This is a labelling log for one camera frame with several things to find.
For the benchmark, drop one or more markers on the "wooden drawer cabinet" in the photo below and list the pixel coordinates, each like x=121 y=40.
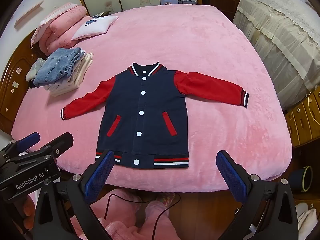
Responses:
x=300 y=122

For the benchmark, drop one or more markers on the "white printed pillow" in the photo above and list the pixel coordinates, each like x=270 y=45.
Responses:
x=95 y=27

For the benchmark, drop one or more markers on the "pink wall strip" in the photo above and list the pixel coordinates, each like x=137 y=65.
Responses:
x=28 y=13

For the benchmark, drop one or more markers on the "wooden headboard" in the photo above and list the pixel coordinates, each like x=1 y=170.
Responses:
x=15 y=97

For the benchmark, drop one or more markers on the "beige lace covered furniture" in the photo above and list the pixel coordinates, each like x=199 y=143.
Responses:
x=282 y=42

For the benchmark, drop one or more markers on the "pink fleece bed blanket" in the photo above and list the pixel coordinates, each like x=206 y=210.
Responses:
x=212 y=55

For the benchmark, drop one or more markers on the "person's left hand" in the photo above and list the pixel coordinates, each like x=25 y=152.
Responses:
x=28 y=210

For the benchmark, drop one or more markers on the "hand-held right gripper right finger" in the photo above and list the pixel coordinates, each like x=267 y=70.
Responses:
x=231 y=177

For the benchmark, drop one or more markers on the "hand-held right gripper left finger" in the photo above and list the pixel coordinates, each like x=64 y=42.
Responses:
x=98 y=177

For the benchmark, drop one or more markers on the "folded pink quilt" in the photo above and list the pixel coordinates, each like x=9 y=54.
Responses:
x=65 y=27

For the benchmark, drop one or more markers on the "white cloth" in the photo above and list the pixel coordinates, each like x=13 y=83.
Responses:
x=307 y=217

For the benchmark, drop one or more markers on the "dark bucket with green rim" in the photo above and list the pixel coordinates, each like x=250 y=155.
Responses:
x=300 y=180

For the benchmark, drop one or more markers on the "navy and red varsity jacket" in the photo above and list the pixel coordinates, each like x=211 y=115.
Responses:
x=150 y=120

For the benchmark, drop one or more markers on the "folded grey cloth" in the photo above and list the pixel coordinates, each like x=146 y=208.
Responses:
x=35 y=68

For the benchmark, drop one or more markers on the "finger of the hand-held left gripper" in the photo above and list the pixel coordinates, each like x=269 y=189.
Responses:
x=30 y=139
x=60 y=142

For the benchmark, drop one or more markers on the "person's pink fleece pants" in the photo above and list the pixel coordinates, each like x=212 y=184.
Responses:
x=125 y=217

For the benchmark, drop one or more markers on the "folded white clothes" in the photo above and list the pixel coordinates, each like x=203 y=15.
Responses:
x=77 y=80

